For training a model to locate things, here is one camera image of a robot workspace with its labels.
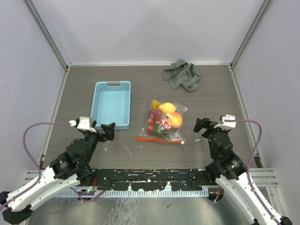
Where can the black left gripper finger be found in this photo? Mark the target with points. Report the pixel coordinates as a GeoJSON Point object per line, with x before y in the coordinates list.
{"type": "Point", "coordinates": [108, 131]}
{"type": "Point", "coordinates": [99, 136]}

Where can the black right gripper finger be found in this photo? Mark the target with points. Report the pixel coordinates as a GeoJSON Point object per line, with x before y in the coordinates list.
{"type": "Point", "coordinates": [214, 125]}
{"type": "Point", "coordinates": [201, 124]}

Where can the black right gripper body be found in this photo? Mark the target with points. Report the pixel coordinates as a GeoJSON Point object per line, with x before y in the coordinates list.
{"type": "Point", "coordinates": [209, 138]}

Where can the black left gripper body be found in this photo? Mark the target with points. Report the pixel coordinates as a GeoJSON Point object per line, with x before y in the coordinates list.
{"type": "Point", "coordinates": [92, 138]}

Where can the blue plastic basket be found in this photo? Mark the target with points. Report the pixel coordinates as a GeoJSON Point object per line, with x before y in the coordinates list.
{"type": "Point", "coordinates": [112, 103]}

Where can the clear zip top bag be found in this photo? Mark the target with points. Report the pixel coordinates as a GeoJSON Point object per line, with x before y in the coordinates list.
{"type": "Point", "coordinates": [175, 135]}

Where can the yellow apple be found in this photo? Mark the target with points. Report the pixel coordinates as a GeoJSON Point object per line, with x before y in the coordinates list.
{"type": "Point", "coordinates": [167, 108]}

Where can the purple grape bunch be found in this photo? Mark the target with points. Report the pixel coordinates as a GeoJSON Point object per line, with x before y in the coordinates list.
{"type": "Point", "coordinates": [155, 114]}

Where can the yellow banana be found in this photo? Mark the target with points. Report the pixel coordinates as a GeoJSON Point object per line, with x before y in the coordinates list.
{"type": "Point", "coordinates": [155, 104]}

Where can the red strawberry cluster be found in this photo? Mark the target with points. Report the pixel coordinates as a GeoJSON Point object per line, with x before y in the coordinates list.
{"type": "Point", "coordinates": [161, 126]}

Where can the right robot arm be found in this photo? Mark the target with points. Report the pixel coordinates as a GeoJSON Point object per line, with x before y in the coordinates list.
{"type": "Point", "coordinates": [233, 175]}

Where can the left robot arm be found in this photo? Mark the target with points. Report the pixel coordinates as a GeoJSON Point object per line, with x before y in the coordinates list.
{"type": "Point", "coordinates": [69, 169]}

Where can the grey crumpled cloth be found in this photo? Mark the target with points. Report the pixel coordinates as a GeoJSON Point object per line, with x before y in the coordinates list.
{"type": "Point", "coordinates": [182, 74]}

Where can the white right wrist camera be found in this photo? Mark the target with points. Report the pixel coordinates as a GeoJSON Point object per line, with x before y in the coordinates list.
{"type": "Point", "coordinates": [227, 122]}

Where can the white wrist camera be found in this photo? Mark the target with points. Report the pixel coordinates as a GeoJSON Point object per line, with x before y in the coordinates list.
{"type": "Point", "coordinates": [83, 124]}
{"type": "Point", "coordinates": [227, 122]}

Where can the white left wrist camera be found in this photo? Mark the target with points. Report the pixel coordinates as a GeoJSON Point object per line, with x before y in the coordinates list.
{"type": "Point", "coordinates": [83, 124]}

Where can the aluminium frame rail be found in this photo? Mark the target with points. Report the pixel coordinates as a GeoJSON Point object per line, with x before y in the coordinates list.
{"type": "Point", "coordinates": [264, 177]}

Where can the blue slotted cable duct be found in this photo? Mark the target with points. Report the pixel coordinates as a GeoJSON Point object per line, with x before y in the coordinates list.
{"type": "Point", "coordinates": [167, 192]}

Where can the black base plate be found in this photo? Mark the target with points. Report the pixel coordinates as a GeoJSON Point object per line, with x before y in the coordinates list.
{"type": "Point", "coordinates": [150, 179]}

